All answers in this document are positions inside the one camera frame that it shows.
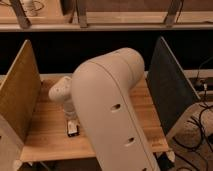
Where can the left wooden side panel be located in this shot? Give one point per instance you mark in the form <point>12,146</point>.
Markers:
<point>19,90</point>

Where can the right dark side panel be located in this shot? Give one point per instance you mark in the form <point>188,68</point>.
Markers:
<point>173,95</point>

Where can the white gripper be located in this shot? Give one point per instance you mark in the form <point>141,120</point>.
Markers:
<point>71,115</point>

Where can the white cup on shelf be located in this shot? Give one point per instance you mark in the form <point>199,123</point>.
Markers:
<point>30,8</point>

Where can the wooden shelf rail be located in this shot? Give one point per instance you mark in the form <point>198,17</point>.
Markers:
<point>107,15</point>

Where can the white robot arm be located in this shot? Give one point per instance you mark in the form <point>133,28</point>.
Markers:
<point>97,93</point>

